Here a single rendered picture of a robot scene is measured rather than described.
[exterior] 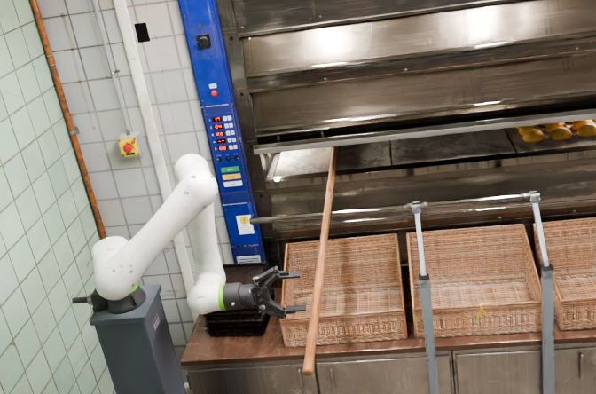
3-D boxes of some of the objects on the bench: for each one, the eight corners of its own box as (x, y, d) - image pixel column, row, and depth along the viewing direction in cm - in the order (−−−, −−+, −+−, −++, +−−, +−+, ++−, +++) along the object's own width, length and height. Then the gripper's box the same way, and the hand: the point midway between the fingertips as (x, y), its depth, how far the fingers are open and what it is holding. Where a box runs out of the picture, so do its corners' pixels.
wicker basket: (409, 279, 343) (404, 231, 333) (526, 271, 334) (524, 221, 324) (413, 340, 299) (408, 287, 288) (548, 333, 290) (547, 277, 279)
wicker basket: (293, 288, 352) (284, 241, 341) (403, 279, 344) (397, 232, 333) (283, 349, 307) (272, 297, 296) (409, 340, 300) (403, 287, 289)
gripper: (238, 259, 237) (298, 254, 234) (250, 319, 246) (309, 315, 243) (233, 271, 230) (296, 265, 227) (247, 331, 240) (307, 327, 236)
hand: (300, 291), depth 235 cm, fingers open, 13 cm apart
